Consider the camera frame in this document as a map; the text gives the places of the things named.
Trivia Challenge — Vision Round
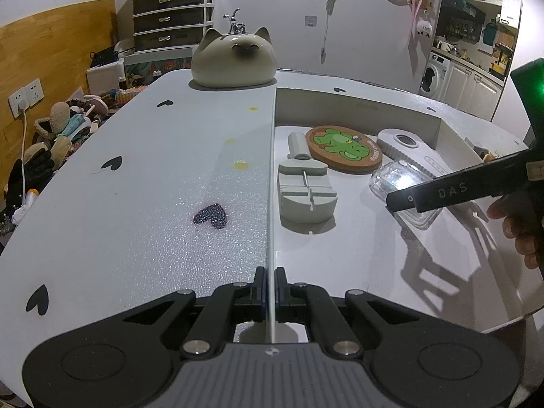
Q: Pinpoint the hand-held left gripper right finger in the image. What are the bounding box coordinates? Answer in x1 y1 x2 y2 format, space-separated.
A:
275 266 421 358

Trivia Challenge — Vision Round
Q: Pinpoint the white drawer cabinet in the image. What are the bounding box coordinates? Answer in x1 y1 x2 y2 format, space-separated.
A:
132 0 214 54

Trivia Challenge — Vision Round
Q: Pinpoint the white charging cable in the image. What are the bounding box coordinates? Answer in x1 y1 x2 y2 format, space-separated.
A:
19 110 31 163

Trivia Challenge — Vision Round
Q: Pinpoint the clear plastic case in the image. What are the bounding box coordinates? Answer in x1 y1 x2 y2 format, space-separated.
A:
369 161 443 231

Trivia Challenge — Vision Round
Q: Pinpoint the white washing machine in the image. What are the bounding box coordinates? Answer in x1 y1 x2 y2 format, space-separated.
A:
419 51 451 96

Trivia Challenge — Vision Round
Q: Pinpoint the small metal figurine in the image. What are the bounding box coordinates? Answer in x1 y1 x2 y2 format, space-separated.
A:
223 8 248 35

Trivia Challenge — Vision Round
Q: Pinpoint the black bag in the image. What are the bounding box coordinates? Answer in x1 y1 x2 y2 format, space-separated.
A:
89 49 120 68

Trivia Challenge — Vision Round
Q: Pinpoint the white cardboard box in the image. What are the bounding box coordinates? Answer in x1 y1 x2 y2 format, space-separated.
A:
268 87 537 345

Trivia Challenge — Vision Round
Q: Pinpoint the white wall socket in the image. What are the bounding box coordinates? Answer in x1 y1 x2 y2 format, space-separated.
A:
8 79 45 116

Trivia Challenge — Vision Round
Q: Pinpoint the white serrated plastic tool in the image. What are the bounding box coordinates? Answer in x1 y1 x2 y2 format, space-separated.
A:
376 127 451 179

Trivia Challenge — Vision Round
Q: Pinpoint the white storage box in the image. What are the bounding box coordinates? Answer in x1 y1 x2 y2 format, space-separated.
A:
87 59 126 91

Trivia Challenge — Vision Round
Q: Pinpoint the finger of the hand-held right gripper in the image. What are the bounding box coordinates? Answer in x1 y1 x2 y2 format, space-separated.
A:
386 148 535 214

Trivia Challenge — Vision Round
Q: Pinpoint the pile of plush toys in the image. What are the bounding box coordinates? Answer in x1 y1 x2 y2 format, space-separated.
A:
25 85 149 156

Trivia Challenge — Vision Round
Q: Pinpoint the colourful printed box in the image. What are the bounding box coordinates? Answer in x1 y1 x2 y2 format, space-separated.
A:
125 53 200 82

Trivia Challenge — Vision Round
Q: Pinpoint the black glove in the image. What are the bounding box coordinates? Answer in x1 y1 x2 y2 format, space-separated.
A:
6 147 56 213

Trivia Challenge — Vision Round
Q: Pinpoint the hanging grey cable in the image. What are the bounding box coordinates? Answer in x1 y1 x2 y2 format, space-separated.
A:
319 0 339 64

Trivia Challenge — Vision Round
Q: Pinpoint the round cork dinosaur coaster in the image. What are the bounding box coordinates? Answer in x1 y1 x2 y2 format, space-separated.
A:
306 125 385 175

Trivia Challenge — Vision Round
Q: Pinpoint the grey watch band holder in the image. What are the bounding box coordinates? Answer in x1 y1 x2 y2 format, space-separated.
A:
278 159 339 224

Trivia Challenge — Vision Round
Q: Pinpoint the white kitchen base cabinet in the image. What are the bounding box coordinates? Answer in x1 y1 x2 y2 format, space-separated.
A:
442 62 503 120

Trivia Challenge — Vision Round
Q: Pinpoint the cat-shaped ceramic pot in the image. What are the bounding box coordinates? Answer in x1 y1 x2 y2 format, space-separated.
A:
190 27 277 90

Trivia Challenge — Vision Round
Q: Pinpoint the person's right hand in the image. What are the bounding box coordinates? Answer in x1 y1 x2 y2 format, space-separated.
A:
487 200 544 271

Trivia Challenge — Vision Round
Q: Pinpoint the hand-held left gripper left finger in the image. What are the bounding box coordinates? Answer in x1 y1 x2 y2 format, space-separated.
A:
121 266 270 360

